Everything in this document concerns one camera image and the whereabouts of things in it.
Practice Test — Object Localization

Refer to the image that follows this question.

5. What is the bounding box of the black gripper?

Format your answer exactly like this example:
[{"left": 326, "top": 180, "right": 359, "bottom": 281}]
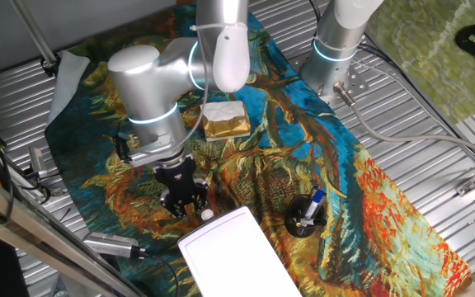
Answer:
[{"left": 153, "top": 156, "right": 211, "bottom": 219}]

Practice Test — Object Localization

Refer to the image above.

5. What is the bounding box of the white drawer cabinet casing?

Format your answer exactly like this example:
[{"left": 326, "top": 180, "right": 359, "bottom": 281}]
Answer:
[{"left": 177, "top": 205, "right": 303, "bottom": 297}]

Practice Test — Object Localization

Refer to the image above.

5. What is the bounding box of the sunflower painting cloth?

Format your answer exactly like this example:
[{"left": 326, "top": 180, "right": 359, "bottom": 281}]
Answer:
[{"left": 44, "top": 2, "right": 473, "bottom": 297}]

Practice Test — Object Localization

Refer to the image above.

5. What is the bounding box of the gold tissue pack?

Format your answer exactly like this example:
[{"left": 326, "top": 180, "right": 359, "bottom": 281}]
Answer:
[{"left": 199, "top": 100, "right": 252, "bottom": 143}]

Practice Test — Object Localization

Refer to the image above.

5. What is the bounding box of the black mesh pen holder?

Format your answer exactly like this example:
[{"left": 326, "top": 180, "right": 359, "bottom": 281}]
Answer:
[{"left": 284, "top": 193, "right": 328, "bottom": 238}]

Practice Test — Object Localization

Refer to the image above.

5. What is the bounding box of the white marker with blue cap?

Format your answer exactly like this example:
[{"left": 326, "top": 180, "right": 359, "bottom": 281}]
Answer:
[{"left": 297, "top": 187, "right": 327, "bottom": 235}]

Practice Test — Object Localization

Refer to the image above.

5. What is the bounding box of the black pen with gold tip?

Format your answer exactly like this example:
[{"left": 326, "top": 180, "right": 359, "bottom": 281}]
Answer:
[{"left": 296, "top": 217, "right": 328, "bottom": 229}]

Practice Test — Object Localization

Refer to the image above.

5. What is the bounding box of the grey tripod pole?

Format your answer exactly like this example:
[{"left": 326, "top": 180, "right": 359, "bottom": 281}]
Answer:
[{"left": 8, "top": 0, "right": 62, "bottom": 78}]

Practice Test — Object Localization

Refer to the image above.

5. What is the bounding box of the green marbled cloth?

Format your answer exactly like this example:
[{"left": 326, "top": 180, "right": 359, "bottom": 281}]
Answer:
[{"left": 364, "top": 0, "right": 475, "bottom": 125}]

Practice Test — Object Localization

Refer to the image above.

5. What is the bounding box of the wrist camera with grey mount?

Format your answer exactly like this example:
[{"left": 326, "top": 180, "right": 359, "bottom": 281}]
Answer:
[{"left": 115, "top": 131, "right": 181, "bottom": 168}]

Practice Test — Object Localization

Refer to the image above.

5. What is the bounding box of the black camera cable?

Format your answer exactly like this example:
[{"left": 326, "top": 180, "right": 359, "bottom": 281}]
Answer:
[{"left": 138, "top": 250, "right": 180, "bottom": 297}]

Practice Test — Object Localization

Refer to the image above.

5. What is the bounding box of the silver camera with black plug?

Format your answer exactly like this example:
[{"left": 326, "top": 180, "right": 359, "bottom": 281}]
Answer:
[{"left": 82, "top": 231, "right": 148, "bottom": 260}]

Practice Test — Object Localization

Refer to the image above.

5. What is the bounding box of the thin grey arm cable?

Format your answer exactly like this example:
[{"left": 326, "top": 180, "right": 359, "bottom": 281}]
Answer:
[{"left": 177, "top": 22, "right": 247, "bottom": 149}]

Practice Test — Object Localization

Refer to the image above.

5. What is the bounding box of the aluminium frame bar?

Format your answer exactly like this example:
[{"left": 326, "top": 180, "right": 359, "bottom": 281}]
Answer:
[{"left": 0, "top": 164, "right": 148, "bottom": 297}]

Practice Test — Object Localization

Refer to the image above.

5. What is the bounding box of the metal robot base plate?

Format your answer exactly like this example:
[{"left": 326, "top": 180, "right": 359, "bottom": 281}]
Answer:
[{"left": 289, "top": 53, "right": 369, "bottom": 109}]

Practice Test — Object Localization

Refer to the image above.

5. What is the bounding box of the thick grey robot cable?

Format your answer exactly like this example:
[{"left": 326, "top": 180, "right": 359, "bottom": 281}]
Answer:
[{"left": 333, "top": 82, "right": 475, "bottom": 164}]

